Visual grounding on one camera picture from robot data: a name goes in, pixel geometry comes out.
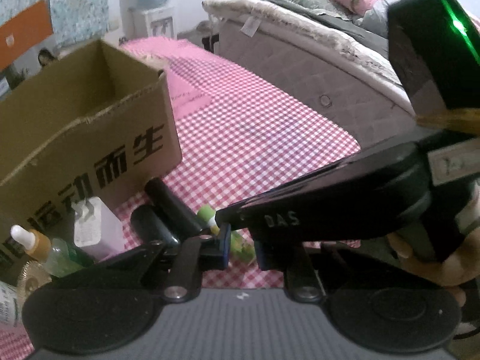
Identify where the black cylinder tube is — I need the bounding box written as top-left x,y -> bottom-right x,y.
144,178 -> 207,242
130,205 -> 181,248

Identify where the small green white tube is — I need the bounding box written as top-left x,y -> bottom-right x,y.
197,205 -> 256,266

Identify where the grey blanket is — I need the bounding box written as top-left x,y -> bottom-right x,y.
228,0 -> 392,61

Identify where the brown cardboard box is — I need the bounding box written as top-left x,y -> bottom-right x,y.
1,41 -> 182,273

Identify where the orange appliance box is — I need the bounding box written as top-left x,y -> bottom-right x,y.
0,0 -> 59,100

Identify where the white supplement bottle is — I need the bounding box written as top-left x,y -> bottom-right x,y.
0,282 -> 22,330

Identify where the white water dispenser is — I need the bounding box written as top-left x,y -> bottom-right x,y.
129,4 -> 176,39

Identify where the white power adapter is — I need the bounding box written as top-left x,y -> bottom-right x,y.
72,197 -> 125,261

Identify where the green dropper bottle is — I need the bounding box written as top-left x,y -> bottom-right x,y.
10,224 -> 95,278

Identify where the bed mattress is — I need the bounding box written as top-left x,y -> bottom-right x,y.
202,0 -> 415,146

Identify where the gold lid jar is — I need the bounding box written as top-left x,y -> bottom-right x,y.
17,261 -> 52,309

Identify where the person's right hand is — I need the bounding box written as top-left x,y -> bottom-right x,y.
385,184 -> 480,334

